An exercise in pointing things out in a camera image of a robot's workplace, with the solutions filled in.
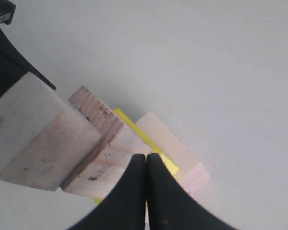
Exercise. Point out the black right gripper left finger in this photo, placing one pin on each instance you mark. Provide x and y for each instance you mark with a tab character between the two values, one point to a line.
124	207

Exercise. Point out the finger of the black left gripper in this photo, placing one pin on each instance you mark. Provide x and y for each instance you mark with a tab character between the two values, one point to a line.
13	66

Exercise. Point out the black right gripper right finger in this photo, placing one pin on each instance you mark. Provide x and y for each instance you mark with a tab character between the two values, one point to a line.
170	207

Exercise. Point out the yellow cube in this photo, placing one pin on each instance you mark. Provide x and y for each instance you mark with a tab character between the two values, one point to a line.
116	156

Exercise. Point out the large wooden cube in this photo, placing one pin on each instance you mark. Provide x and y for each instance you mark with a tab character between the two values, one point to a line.
191	175

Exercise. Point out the medium wooden cube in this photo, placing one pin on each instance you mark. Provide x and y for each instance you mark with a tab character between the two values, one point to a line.
101	169

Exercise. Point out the small wooden cube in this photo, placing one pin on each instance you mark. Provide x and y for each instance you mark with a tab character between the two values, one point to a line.
42	137

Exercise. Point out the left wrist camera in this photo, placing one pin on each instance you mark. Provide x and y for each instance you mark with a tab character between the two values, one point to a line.
7	10

